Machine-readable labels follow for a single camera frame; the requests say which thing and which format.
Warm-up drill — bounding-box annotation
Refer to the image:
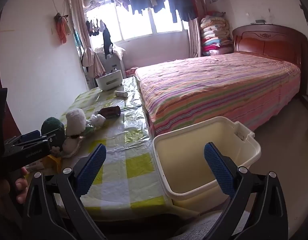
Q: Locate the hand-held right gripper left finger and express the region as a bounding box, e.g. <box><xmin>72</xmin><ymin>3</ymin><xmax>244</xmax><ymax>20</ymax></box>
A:
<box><xmin>21</xmin><ymin>144</ymin><xmax>107</xmax><ymax>240</ymax></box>

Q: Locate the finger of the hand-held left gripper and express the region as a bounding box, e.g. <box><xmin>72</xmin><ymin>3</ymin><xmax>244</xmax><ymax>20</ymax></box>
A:
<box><xmin>19</xmin><ymin>129</ymin><xmax>42</xmax><ymax>142</ymax></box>
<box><xmin>4</xmin><ymin>134</ymin><xmax>56</xmax><ymax>150</ymax></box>

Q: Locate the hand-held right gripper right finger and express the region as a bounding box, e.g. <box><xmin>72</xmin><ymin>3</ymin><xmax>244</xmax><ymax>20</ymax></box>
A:
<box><xmin>203</xmin><ymin>142</ymin><xmax>288</xmax><ymax>240</ymax></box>

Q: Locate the dark green plush ball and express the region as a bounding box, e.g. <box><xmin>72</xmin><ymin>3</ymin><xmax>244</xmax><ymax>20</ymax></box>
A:
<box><xmin>41</xmin><ymin>117</ymin><xmax>66</xmax><ymax>155</ymax></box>

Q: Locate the cream plastic bin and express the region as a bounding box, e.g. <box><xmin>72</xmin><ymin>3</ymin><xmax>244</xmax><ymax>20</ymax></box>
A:
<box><xmin>152</xmin><ymin>116</ymin><xmax>262</xmax><ymax>208</ymax></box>

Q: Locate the clear bag of scraps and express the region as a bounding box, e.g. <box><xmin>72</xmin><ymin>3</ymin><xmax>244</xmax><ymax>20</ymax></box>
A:
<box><xmin>87</xmin><ymin>114</ymin><xmax>106</xmax><ymax>133</ymax></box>

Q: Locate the person's left hand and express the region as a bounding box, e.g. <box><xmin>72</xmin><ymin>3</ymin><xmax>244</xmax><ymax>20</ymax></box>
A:
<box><xmin>9</xmin><ymin>166</ymin><xmax>29</xmax><ymax>204</ymax></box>

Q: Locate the white crumpled tissue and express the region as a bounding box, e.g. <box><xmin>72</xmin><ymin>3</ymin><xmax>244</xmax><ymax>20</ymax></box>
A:
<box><xmin>66</xmin><ymin>108</ymin><xmax>87</xmax><ymax>137</ymax></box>

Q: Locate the grey cloth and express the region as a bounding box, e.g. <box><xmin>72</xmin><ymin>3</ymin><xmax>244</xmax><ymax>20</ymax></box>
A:
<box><xmin>173</xmin><ymin>209</ymin><xmax>251</xmax><ymax>240</ymax></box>

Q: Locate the dark red bottle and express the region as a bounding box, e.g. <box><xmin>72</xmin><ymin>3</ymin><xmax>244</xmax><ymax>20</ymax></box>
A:
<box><xmin>95</xmin><ymin>105</ymin><xmax>122</xmax><ymax>118</ymax></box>

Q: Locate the bed with striped cover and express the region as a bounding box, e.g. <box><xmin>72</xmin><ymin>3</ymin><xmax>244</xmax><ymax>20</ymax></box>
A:
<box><xmin>135</xmin><ymin>52</ymin><xmax>302</xmax><ymax>138</ymax></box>

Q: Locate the white storage caddy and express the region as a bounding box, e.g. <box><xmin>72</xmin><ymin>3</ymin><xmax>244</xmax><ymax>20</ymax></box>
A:
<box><xmin>95</xmin><ymin>69</ymin><xmax>124</xmax><ymax>92</ymax></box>

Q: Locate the red pink cloth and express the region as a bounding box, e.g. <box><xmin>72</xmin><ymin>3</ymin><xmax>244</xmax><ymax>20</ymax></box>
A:
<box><xmin>126</xmin><ymin>66</ymin><xmax>139</xmax><ymax>78</ymax></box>

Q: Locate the orange cloth on hook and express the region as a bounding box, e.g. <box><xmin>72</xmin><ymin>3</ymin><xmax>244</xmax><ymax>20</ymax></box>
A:
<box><xmin>54</xmin><ymin>12</ymin><xmax>72</xmax><ymax>44</ymax></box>

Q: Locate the hanging black garment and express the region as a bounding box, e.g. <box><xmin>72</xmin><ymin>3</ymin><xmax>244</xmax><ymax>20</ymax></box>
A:
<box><xmin>103</xmin><ymin>24</ymin><xmax>114</xmax><ymax>59</ymax></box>

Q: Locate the hanging socks rack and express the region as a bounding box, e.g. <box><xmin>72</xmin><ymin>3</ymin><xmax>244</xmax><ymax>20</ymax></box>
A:
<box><xmin>85</xmin><ymin>17</ymin><xmax>106</xmax><ymax>37</ymax></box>

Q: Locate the tied pink curtain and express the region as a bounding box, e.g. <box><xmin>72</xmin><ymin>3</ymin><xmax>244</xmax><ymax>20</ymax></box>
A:
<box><xmin>69</xmin><ymin>0</ymin><xmax>106</xmax><ymax>78</ymax></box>

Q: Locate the pink striped curtain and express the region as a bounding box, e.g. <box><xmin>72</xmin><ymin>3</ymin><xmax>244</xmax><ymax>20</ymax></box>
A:
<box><xmin>188</xmin><ymin>0</ymin><xmax>207</xmax><ymax>58</ymax></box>

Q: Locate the stack of folded blankets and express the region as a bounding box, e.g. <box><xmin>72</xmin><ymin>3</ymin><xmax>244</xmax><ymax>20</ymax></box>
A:
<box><xmin>199</xmin><ymin>11</ymin><xmax>233</xmax><ymax>57</ymax></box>

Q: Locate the wooden bed headboard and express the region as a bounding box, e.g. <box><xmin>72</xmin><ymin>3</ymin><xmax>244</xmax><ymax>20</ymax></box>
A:
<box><xmin>232</xmin><ymin>24</ymin><xmax>308</xmax><ymax>98</ymax></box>

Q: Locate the large window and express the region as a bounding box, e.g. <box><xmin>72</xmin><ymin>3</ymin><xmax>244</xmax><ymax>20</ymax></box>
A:
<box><xmin>83</xmin><ymin>0</ymin><xmax>192</xmax><ymax>42</ymax></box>

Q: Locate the row of hanging dark clothes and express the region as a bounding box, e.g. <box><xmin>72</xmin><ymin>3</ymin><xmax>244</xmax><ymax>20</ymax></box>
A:
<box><xmin>110</xmin><ymin>0</ymin><xmax>198</xmax><ymax>23</ymax></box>

